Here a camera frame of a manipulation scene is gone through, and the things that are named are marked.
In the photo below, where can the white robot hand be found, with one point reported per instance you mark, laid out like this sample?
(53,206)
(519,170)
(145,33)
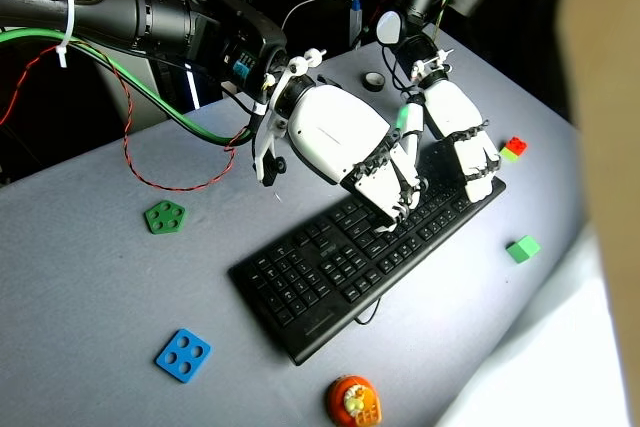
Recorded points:
(455,112)
(330,127)

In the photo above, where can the black computer keyboard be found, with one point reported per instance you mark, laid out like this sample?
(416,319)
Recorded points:
(325,267)

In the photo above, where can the black tape roll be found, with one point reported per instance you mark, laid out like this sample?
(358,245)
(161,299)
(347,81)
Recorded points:
(373,89)

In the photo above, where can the light green toy brick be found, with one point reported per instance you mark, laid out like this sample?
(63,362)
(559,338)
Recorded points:
(509,154)

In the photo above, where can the red toy brick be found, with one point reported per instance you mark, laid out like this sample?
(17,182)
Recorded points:
(516,145)

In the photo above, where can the grey usb adapter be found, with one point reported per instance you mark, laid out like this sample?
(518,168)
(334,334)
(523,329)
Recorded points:
(356,22)

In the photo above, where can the plain green cube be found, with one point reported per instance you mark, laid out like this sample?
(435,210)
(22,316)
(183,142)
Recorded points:
(522,249)

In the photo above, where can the beige blurred board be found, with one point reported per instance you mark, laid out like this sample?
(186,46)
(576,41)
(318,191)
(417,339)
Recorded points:
(610,97)

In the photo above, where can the green pentagon plate with holes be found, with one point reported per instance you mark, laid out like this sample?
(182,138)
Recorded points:
(165,217)

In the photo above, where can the white cabinet panel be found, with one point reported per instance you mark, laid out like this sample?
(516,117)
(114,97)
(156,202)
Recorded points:
(125,92)

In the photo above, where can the orange toy cake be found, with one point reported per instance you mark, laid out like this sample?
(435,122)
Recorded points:
(350,397)

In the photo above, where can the blue square plate with holes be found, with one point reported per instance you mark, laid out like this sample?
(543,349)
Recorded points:
(183,355)

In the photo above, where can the grey tablecloth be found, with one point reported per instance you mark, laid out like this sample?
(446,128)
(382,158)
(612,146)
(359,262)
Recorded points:
(100,287)

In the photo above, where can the white zip tie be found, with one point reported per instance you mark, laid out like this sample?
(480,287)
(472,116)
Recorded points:
(67,17)

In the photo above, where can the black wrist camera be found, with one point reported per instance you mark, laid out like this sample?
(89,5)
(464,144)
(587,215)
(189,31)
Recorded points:
(274,169)

